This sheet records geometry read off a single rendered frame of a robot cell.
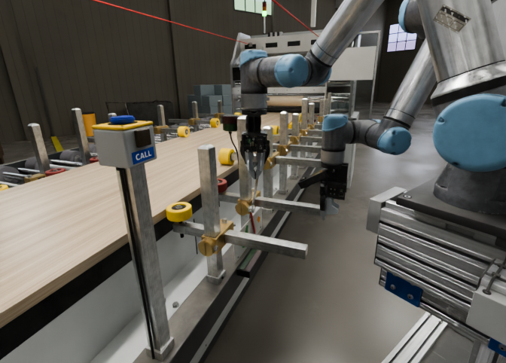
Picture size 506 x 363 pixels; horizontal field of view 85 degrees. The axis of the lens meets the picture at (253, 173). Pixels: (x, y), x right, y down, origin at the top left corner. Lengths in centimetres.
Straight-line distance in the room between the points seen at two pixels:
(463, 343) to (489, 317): 102
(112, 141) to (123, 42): 882
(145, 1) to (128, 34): 108
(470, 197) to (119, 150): 64
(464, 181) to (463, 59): 25
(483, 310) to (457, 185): 22
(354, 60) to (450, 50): 287
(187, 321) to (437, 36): 80
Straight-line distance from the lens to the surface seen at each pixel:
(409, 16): 104
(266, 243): 81
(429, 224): 73
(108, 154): 52
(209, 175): 75
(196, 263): 115
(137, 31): 946
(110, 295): 89
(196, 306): 86
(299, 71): 71
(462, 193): 68
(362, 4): 76
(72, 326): 85
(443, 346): 159
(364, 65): 339
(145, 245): 59
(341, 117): 89
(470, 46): 54
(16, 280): 79
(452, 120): 51
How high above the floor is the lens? 128
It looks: 18 degrees down
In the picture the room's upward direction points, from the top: 1 degrees counter-clockwise
